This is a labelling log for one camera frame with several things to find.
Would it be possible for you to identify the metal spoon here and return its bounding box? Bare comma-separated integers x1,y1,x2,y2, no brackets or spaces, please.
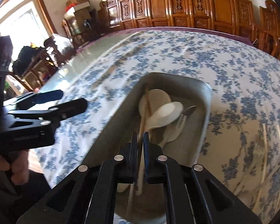
181,105,197,122

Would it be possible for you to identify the wooden dining chair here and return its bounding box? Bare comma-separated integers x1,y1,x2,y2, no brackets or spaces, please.
21,44,68,91
62,17,84,47

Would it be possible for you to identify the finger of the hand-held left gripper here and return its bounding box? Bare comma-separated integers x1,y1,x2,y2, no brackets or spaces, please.
3,90,64,110
8,98,88,133

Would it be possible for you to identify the white flat box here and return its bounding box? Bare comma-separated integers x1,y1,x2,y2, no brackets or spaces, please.
65,2,90,12

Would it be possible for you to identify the person's left hand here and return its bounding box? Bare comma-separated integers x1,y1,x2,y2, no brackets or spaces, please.
0,149,28,192

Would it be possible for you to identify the wooden chopstick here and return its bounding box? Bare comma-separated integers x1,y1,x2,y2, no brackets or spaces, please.
139,86,151,143

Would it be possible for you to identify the carved wooden armchair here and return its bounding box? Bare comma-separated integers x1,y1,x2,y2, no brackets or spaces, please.
259,0,280,64

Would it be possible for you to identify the carved wooden sofa bench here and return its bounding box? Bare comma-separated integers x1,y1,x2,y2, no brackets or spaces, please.
98,0,280,59

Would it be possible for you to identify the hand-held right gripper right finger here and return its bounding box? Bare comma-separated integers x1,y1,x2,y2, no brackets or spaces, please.
142,131,263,224

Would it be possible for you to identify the rectangular metal tray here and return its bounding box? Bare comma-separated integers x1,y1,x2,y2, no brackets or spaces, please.
80,72,213,224

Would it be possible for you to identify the wooden door frame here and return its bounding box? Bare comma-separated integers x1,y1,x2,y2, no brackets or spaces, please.
0,0,57,40

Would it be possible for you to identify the blue floral tablecloth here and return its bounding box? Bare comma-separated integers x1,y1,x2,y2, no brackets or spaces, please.
34,29,280,224

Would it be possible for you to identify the clear plastic bag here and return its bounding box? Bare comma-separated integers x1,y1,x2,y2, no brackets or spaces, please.
52,34,73,55

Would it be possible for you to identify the black cloth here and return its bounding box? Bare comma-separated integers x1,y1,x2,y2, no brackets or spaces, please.
13,45,46,75

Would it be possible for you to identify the large white spoon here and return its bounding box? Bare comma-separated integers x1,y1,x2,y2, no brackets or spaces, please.
134,101,184,196

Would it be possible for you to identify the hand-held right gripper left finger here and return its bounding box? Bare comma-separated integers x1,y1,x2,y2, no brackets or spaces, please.
16,131,139,224

